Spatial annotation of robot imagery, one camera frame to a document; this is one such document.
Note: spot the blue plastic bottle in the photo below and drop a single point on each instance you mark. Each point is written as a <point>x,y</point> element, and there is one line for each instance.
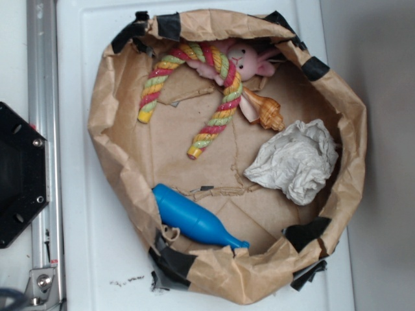
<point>193,220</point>

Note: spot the orange conch seashell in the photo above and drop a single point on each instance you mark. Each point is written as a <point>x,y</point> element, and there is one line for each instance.
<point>261,110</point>

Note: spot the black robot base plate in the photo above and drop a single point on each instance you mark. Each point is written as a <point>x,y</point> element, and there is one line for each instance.
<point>23,175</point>

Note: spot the multicolour rope toy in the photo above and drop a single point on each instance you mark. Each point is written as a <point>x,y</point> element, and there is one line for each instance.
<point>224,71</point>

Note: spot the aluminium extrusion rail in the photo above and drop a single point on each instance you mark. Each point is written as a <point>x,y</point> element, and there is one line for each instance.
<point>47,231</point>

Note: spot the crumpled white paper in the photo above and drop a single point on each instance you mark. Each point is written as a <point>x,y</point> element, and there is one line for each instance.
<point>298,161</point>

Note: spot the brown paper bag bin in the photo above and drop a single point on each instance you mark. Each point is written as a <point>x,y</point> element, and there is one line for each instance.
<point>284,238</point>

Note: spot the metal corner bracket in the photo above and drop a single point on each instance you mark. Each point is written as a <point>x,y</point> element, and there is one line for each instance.
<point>42,290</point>

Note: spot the pink plush bunny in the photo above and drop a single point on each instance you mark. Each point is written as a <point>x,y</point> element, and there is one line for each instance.
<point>245,58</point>

